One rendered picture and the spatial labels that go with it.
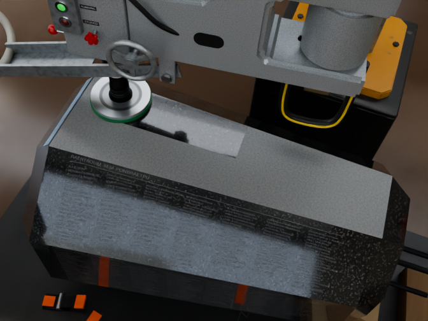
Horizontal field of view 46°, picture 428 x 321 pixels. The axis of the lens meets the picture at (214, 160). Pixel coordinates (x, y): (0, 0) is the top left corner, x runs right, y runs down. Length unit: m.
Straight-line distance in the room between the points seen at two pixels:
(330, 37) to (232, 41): 0.25
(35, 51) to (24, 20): 1.68
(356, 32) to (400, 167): 1.71
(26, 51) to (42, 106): 1.13
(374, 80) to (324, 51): 0.82
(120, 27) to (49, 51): 0.51
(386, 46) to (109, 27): 1.30
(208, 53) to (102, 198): 0.63
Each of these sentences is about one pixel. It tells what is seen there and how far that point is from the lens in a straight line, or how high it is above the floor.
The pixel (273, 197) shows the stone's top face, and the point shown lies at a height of 0.87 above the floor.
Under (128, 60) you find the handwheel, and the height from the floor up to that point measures 1.26.
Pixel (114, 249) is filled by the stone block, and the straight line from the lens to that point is 1.76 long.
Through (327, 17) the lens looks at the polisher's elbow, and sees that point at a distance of 1.30.
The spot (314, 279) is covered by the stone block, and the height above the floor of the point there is 0.73.
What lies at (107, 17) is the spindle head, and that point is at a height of 1.34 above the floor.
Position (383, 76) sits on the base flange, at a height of 0.78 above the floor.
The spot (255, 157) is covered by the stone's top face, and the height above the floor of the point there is 0.87.
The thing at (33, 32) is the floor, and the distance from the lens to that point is 3.48.
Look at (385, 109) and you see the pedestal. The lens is 2.13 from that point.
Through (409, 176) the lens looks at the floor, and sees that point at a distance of 2.92.
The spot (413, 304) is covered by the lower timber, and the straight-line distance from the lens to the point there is 2.45.
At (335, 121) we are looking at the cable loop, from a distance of 1.67.
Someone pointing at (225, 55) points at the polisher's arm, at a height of 1.28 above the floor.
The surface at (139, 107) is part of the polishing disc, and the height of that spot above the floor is 0.89.
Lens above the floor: 2.26
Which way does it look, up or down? 56 degrees down
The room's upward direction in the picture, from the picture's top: 6 degrees clockwise
